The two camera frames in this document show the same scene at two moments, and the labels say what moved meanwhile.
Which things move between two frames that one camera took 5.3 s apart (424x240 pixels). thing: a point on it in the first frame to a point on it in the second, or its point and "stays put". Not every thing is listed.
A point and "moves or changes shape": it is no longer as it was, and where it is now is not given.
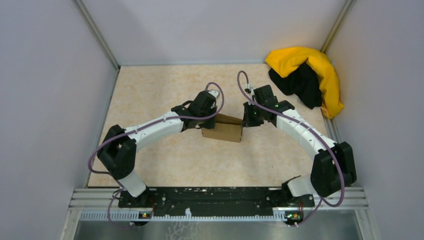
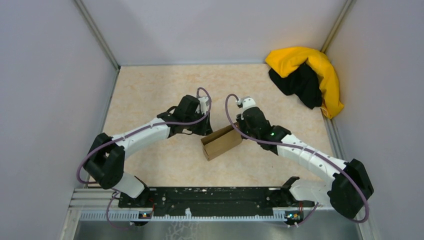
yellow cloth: (284, 62) stays put
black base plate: (172, 201) stays put
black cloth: (304, 83) stays put
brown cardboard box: (226, 128) moves or changes shape
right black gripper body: (253, 117) to (244, 129)
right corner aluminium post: (336, 25) stays put
